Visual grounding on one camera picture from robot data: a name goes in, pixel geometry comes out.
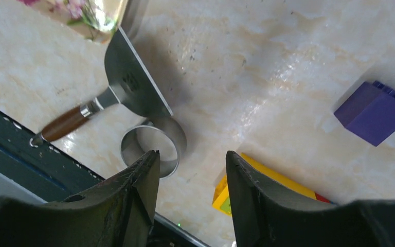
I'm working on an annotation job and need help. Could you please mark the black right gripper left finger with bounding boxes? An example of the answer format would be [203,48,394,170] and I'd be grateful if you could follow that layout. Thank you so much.
[0,151,160,246]

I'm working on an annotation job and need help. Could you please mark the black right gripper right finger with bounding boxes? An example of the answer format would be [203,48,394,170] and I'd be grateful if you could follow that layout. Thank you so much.
[226,151,395,246]

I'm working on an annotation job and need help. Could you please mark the round metal cutter ring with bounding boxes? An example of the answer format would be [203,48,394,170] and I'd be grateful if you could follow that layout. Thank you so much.
[120,116,188,179]

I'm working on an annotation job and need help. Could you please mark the yellow red blue toy block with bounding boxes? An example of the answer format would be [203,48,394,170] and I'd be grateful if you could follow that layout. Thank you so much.
[212,153,336,216]

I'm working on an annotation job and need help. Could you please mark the purple toy block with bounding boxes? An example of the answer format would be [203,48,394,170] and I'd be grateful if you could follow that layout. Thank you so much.
[334,81,395,147]

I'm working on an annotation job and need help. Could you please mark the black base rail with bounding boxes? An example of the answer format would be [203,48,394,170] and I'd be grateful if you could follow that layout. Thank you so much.
[0,111,204,246]

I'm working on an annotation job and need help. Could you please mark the metal scraper wooden handle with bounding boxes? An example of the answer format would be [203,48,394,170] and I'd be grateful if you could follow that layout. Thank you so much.
[29,28,173,148]

